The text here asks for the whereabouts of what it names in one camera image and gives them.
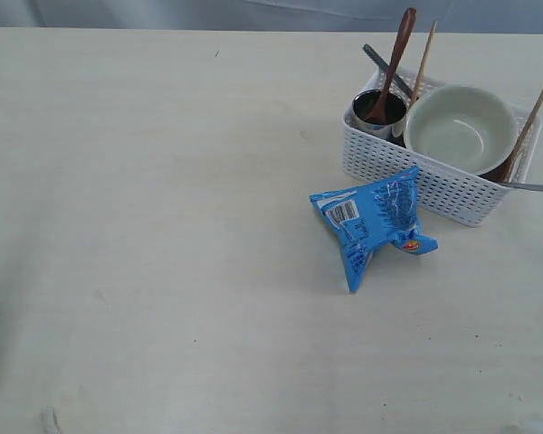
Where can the white backdrop curtain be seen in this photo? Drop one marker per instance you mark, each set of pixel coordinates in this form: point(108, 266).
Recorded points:
point(315, 16)

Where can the pale green ceramic bowl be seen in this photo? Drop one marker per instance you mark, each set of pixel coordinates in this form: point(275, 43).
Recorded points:
point(468, 128)

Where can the brown wooden spoon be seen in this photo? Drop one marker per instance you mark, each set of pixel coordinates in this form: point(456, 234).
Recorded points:
point(391, 68)

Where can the brown wooden plate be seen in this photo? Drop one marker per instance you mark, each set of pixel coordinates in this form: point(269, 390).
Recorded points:
point(501, 173)

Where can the blue snack packet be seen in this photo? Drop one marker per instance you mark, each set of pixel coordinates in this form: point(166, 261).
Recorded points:
point(365, 218)

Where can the wooden chopstick right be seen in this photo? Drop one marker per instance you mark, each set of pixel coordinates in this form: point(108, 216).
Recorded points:
point(522, 135)

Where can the wooden chopstick left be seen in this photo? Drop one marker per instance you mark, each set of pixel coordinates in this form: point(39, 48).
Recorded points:
point(420, 73)

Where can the silver metal utensil handle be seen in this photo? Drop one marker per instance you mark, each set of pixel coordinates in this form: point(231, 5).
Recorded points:
point(528, 187)

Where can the wooden chopstick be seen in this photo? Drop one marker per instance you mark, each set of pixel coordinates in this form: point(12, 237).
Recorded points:
point(420, 73)
point(522, 135)

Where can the stainless steel cup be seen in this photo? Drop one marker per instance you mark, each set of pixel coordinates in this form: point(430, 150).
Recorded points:
point(387, 124)

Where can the dark metal knife handle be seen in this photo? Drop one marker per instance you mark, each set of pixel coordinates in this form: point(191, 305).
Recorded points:
point(383, 66)

